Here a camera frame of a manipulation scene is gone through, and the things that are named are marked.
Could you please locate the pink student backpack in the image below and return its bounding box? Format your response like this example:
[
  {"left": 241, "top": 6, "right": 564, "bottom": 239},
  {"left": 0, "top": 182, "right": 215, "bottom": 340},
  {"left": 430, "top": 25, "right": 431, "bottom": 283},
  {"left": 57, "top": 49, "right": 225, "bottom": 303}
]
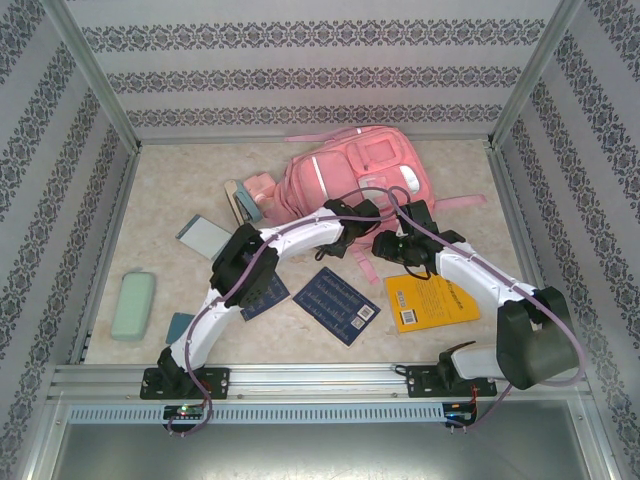
[{"left": 272, "top": 124, "right": 489, "bottom": 289}]

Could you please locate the yellow book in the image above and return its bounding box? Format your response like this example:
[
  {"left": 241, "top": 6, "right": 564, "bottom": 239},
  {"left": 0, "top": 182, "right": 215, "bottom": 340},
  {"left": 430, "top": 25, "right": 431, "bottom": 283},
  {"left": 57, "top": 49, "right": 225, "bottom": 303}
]
[{"left": 383, "top": 272, "right": 484, "bottom": 335}]

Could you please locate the large dark blue book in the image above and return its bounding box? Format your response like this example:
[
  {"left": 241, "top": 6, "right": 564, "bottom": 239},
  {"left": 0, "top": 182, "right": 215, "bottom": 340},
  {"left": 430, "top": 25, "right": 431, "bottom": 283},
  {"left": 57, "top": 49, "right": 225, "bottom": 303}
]
[{"left": 291, "top": 266, "right": 380, "bottom": 351}]

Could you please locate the small dark blue book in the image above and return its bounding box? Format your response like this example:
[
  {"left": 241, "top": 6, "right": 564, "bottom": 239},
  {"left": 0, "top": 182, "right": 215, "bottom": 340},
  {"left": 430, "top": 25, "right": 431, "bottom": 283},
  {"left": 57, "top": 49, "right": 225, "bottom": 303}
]
[{"left": 238, "top": 274, "right": 291, "bottom": 322}]

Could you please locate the grey notebook with teal edge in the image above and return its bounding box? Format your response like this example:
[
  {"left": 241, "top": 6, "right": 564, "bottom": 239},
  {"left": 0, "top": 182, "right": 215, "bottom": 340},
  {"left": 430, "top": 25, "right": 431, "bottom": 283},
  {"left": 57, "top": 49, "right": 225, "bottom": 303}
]
[{"left": 175, "top": 213, "right": 232, "bottom": 260}]

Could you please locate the small teal notebook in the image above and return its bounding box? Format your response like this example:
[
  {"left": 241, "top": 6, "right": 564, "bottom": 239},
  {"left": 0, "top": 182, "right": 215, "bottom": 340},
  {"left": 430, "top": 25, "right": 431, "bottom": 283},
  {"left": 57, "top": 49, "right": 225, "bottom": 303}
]
[{"left": 164, "top": 312, "right": 194, "bottom": 346}]

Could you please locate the mint green pencil case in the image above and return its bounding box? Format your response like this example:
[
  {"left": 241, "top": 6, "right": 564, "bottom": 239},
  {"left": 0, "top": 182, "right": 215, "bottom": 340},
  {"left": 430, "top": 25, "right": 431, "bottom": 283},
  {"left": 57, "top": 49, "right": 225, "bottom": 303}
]
[{"left": 109, "top": 271, "right": 156, "bottom": 343}]

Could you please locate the grey metal sheet panel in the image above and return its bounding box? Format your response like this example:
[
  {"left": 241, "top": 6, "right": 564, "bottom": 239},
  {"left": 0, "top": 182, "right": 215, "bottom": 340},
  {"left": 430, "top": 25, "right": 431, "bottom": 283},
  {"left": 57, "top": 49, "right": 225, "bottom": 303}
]
[{"left": 49, "top": 422, "right": 604, "bottom": 480}]

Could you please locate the aluminium side rail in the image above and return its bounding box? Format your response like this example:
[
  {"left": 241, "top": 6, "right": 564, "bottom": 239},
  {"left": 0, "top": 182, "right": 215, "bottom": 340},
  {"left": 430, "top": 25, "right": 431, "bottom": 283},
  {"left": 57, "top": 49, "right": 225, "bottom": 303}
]
[
  {"left": 69, "top": 147, "right": 144, "bottom": 364},
  {"left": 489, "top": 144, "right": 569, "bottom": 361}
]

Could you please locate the thin aluminium frame rail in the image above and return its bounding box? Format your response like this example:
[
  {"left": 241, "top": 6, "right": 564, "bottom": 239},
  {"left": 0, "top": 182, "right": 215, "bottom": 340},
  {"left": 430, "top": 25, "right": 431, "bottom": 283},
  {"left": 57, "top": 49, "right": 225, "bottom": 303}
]
[{"left": 137, "top": 132, "right": 496, "bottom": 147}]

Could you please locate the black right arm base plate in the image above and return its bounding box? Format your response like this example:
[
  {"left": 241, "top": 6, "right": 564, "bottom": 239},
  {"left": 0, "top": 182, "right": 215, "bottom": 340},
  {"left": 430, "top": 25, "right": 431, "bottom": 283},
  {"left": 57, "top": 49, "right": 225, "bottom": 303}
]
[{"left": 407, "top": 364, "right": 499, "bottom": 400}]

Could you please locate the wide aluminium mounting rail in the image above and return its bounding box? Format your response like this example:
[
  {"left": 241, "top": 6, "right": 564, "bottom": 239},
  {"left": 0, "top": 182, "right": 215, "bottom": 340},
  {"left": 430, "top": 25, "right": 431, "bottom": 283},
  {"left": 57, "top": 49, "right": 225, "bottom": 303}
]
[{"left": 47, "top": 363, "right": 589, "bottom": 401}]

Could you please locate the aluminium frame post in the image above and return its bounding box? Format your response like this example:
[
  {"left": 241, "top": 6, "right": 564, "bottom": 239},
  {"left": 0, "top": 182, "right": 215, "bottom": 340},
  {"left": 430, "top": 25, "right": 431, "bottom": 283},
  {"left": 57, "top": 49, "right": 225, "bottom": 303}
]
[
  {"left": 489, "top": 0, "right": 586, "bottom": 149},
  {"left": 42, "top": 0, "right": 144, "bottom": 154}
]

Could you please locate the slotted grey cable duct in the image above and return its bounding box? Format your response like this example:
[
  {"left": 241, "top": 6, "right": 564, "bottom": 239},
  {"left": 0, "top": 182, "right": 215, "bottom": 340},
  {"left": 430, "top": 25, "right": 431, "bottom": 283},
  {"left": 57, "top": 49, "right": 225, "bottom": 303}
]
[{"left": 67, "top": 402, "right": 446, "bottom": 425}]

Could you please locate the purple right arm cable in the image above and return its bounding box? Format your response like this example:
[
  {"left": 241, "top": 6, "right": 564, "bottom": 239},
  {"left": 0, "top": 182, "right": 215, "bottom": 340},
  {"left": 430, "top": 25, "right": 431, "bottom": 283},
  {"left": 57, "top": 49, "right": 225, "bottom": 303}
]
[{"left": 387, "top": 187, "right": 589, "bottom": 431}]

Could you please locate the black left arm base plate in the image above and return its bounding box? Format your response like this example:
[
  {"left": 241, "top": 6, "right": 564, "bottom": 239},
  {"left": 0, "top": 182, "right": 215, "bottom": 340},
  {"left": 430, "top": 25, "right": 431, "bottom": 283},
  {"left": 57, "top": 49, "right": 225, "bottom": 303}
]
[{"left": 140, "top": 367, "right": 231, "bottom": 401}]

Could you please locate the aluminium frame leg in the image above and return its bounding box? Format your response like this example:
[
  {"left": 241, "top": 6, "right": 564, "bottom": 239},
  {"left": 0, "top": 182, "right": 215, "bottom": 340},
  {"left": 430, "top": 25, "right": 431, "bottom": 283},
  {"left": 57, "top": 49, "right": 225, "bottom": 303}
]
[
  {"left": 17, "top": 394, "right": 69, "bottom": 480},
  {"left": 579, "top": 394, "right": 619, "bottom": 480}
]

